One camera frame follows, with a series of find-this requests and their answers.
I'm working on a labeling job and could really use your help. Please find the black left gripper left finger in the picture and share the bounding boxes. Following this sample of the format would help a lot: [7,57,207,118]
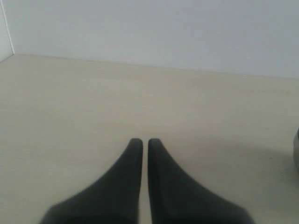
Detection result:
[41,138,143,224]

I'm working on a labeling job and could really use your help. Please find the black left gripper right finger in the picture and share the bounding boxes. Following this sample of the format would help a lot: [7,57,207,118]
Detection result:
[148,139,254,224]

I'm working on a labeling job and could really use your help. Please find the large steel bowl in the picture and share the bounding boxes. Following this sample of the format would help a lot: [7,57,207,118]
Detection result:
[293,130,299,166]

